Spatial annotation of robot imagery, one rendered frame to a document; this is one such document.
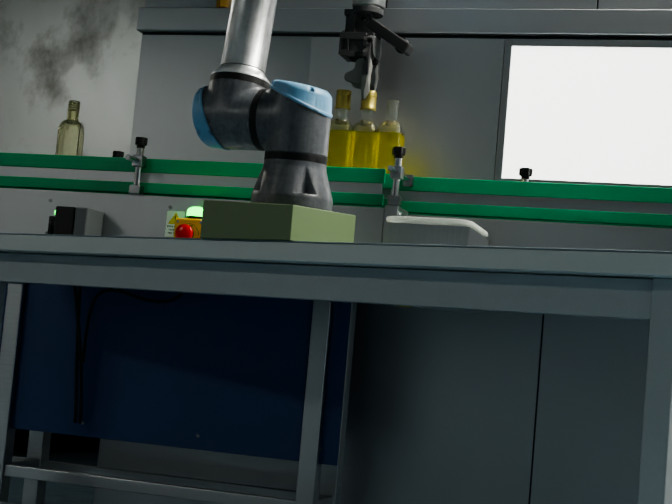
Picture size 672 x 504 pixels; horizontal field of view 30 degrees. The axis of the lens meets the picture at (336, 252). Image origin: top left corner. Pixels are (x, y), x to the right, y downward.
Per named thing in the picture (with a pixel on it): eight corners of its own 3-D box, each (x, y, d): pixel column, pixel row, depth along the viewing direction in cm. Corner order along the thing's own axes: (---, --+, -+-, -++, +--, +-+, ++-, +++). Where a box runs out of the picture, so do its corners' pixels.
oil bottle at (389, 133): (398, 218, 283) (406, 124, 284) (392, 214, 277) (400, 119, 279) (374, 216, 284) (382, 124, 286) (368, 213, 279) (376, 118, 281)
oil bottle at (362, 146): (374, 216, 284) (382, 124, 286) (367, 213, 279) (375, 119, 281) (350, 215, 286) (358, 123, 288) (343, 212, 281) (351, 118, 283)
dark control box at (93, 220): (100, 249, 283) (104, 212, 283) (83, 245, 275) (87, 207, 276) (68, 247, 285) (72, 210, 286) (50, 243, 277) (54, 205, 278)
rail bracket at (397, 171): (412, 212, 274) (417, 156, 275) (394, 201, 258) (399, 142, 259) (399, 212, 275) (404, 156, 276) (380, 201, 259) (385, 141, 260)
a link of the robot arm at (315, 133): (311, 152, 223) (318, 76, 223) (245, 149, 229) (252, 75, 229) (339, 160, 234) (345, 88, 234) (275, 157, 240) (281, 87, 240)
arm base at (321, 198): (310, 207, 221) (316, 151, 221) (235, 202, 227) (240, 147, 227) (344, 214, 235) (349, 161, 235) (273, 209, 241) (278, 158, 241)
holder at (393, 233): (490, 279, 266) (493, 242, 267) (466, 266, 240) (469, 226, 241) (411, 273, 271) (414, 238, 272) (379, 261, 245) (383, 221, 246)
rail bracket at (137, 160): (146, 197, 283) (152, 139, 284) (132, 192, 276) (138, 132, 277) (130, 196, 284) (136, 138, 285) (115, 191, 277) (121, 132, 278)
